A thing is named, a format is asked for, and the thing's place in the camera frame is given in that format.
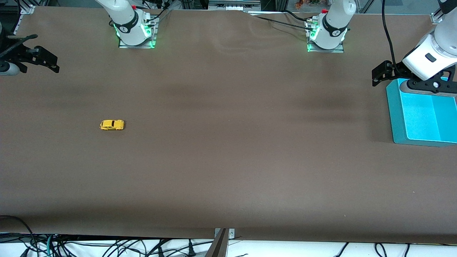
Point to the grey metal beam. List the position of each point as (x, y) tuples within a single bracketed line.
[(217, 248)]

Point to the aluminium frame corner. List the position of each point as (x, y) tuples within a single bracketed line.
[(28, 9), (436, 18)]

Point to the silver metal bracket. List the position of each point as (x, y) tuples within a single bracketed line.
[(232, 233)]

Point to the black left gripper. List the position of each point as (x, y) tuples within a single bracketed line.
[(395, 70)]

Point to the yellow beetle toy car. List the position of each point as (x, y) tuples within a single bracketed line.
[(111, 125)]

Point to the teal plastic bin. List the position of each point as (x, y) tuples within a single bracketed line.
[(421, 117)]

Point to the large table cover sheet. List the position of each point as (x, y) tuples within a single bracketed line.
[(228, 160)]

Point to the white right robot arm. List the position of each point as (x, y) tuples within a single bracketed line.
[(128, 21)]

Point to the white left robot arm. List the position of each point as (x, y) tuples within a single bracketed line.
[(334, 21)]

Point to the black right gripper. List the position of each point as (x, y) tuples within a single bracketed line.
[(22, 54)]

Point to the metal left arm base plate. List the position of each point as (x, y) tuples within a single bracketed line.
[(326, 51)]

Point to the grey electronics box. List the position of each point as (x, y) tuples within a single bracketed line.
[(234, 5)]

